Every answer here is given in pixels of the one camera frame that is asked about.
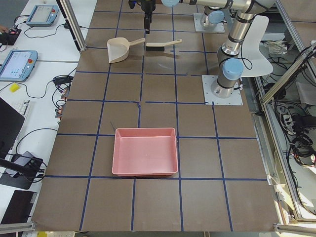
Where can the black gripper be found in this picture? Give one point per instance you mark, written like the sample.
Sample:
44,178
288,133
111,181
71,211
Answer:
147,6

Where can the beige hand brush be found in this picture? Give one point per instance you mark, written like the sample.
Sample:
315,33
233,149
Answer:
160,46

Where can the beige plastic dustpan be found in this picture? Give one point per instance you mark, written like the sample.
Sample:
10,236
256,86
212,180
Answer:
118,48

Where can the pink plastic bin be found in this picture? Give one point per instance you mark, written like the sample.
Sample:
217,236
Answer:
145,152

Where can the blue teach pendant far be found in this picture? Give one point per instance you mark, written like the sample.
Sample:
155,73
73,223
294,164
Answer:
42,15

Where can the blue teach pendant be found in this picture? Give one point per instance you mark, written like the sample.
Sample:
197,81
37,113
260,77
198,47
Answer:
18,65
42,15

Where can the white plastic chair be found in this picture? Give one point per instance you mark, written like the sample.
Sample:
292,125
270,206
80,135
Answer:
254,62

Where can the blue teach pendant near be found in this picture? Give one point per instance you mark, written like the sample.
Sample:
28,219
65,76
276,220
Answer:
18,65

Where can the yellow sponge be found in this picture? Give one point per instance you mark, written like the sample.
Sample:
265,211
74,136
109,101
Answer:
14,87

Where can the white keyboard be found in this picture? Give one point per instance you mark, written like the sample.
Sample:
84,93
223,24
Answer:
21,106

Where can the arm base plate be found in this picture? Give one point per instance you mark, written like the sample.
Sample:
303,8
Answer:
218,29
216,95

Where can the aluminium frame post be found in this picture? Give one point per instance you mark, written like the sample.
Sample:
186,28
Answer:
71,20

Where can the black camera stand base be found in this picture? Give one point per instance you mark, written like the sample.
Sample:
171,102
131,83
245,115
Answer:
22,171

